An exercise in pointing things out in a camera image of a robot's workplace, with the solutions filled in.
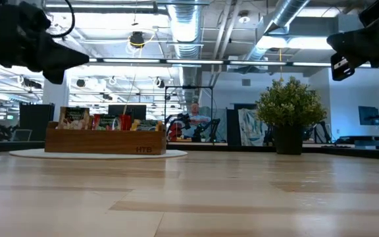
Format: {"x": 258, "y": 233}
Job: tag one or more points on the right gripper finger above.
{"x": 360, "y": 42}

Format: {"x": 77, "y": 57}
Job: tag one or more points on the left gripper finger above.
{"x": 64, "y": 59}
{"x": 55, "y": 77}

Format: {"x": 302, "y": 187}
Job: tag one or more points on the wooden tea box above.
{"x": 104, "y": 143}

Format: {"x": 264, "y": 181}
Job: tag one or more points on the orange mango tea bag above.
{"x": 146, "y": 125}

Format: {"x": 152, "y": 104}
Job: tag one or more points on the monitor on arm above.
{"x": 368, "y": 115}

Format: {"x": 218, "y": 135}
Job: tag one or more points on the black round ceiling speaker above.
{"x": 81, "y": 82}

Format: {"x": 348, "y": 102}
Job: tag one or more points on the black partition panel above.
{"x": 36, "y": 120}

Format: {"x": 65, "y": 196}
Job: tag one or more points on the black round ceiling device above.
{"x": 137, "y": 39}

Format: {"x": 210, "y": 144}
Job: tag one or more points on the white round woven placemat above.
{"x": 25, "y": 153}

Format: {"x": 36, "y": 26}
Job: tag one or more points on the black computer monitor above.
{"x": 137, "y": 111}

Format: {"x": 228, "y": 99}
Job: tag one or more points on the potted green plant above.
{"x": 289, "y": 102}

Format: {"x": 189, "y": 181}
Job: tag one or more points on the long ceiling light strip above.
{"x": 192, "y": 61}

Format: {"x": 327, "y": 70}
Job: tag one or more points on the patterned white cloth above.
{"x": 252, "y": 128}

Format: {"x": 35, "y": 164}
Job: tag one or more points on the person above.
{"x": 198, "y": 118}

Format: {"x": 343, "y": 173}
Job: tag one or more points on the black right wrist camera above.
{"x": 341, "y": 69}

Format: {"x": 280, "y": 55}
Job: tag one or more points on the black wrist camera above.
{"x": 35, "y": 16}
{"x": 341, "y": 69}

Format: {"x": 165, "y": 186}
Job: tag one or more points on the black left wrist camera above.
{"x": 35, "y": 16}

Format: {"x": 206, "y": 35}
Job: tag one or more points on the silver ventilation duct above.
{"x": 286, "y": 13}
{"x": 184, "y": 26}

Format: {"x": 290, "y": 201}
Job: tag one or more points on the black metal table frame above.
{"x": 341, "y": 151}

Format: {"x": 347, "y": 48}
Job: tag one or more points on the black metal frame stand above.
{"x": 189, "y": 87}

